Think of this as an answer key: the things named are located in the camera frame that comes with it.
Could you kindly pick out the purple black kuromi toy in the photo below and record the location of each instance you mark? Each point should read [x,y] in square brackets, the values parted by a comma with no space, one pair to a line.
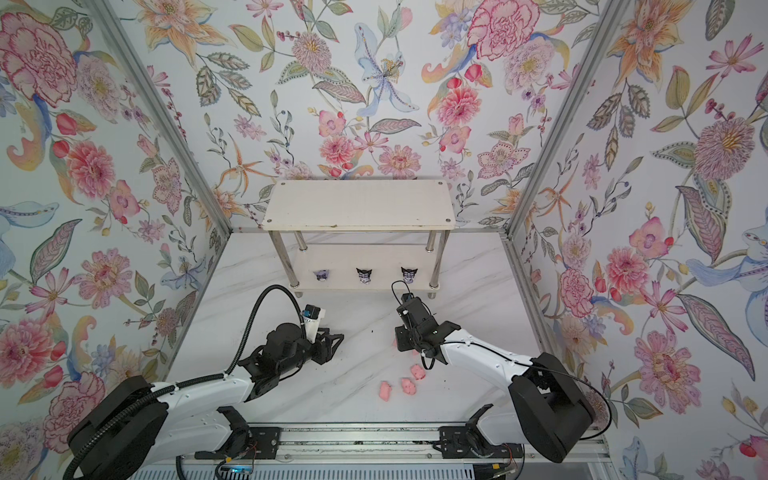
[364,275]

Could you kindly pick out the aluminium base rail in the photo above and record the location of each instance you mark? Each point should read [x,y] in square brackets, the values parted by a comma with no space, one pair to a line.
[379,443]

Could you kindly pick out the white two-tier shelf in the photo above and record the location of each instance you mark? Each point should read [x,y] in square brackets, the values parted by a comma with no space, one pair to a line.
[299,207]

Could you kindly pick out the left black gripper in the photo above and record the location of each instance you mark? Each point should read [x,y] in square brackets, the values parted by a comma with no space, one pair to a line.
[319,344]

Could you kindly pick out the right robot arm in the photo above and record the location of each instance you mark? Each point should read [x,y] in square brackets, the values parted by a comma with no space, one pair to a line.
[548,410]

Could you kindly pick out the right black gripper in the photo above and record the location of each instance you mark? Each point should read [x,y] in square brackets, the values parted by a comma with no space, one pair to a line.
[400,335]

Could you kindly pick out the black kuromi toy figure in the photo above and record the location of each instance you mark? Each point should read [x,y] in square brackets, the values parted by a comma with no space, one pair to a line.
[409,275]

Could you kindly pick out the small purple kuromi toy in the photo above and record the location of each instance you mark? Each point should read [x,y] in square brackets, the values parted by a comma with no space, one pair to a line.
[322,275]

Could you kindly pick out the pink pig toy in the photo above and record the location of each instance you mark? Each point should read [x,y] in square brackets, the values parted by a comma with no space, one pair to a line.
[385,391]
[408,386]
[418,372]

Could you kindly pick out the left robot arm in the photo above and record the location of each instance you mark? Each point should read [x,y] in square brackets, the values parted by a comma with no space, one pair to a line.
[140,423]

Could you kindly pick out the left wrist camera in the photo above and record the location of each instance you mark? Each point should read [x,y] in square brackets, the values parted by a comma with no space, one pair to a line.
[311,318]

